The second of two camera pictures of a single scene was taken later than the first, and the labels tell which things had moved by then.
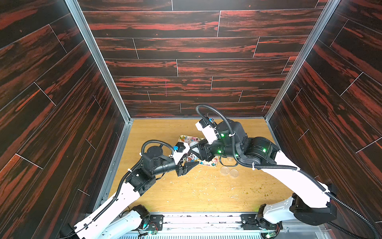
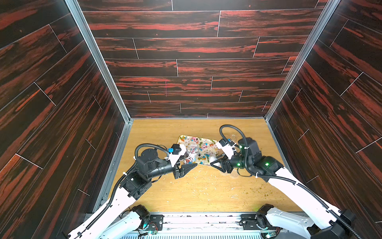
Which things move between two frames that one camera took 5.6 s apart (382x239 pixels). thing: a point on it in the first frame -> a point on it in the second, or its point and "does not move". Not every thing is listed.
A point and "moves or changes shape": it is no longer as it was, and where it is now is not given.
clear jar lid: [234, 173] does not move
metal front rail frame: [204, 225] does not move
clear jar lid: [193, 143] moves or changes shape
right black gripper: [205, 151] -> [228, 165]
